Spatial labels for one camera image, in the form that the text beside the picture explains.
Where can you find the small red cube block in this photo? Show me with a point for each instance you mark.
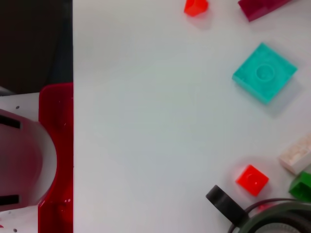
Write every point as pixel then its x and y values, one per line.
pixel 195 7
pixel 251 180

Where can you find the teal square building block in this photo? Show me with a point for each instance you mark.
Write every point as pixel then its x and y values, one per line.
pixel 264 72

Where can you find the red glossy base cover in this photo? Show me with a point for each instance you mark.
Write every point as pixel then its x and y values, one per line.
pixel 63 121

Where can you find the large white building block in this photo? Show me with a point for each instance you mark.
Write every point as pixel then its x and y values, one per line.
pixel 296 155

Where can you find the dark red long building block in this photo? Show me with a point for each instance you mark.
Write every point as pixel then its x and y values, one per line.
pixel 260 8

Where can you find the green building block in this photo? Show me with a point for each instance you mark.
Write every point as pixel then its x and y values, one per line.
pixel 302 187

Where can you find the white perforated base plate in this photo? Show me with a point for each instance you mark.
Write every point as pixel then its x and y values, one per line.
pixel 24 104

